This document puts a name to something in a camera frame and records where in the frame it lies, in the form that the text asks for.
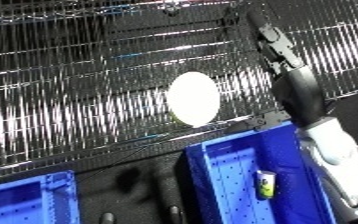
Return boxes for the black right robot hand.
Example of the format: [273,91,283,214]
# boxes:
[223,9,331,134]

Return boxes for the green-banded white paper cup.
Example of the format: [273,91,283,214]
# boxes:
[164,71,224,128]
[253,169,279,200]

